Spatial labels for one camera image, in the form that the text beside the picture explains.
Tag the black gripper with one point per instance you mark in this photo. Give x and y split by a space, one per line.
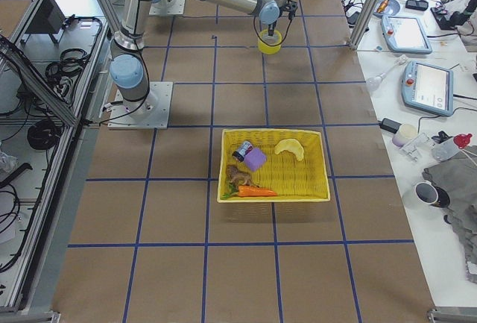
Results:
272 27

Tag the yellow tape roll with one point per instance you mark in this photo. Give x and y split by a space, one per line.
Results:
269 44

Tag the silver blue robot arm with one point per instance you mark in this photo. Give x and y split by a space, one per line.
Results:
128 68

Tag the blue plate with item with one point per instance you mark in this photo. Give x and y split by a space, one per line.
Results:
386 7

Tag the far teach pendant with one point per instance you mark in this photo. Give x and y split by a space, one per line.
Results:
405 35

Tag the teach pendant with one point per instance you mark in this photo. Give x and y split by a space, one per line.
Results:
428 88
405 35

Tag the toy yellow banana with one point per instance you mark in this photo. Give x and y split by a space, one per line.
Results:
291 145

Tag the small dark can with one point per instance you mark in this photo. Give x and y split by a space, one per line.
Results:
240 153

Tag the black power adapter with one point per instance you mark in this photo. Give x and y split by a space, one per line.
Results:
389 125

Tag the purple foam block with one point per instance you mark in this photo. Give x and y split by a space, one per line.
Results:
255 159

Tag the near teach pendant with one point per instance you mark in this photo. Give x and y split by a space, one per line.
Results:
428 88

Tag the yellow wicker basket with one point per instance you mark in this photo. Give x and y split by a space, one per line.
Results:
291 179

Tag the lavender white jar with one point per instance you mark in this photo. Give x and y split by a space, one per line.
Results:
405 133

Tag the toy lion figure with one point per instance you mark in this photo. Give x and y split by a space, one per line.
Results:
237 177

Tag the toy orange carrot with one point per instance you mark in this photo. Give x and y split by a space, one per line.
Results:
243 191

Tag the black white mug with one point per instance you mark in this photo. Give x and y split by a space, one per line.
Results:
431 195

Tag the grey cloth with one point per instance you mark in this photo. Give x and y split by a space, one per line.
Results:
457 178

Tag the aluminium frame post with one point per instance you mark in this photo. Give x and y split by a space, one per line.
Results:
361 24

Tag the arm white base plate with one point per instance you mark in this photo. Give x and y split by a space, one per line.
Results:
167 7
154 113

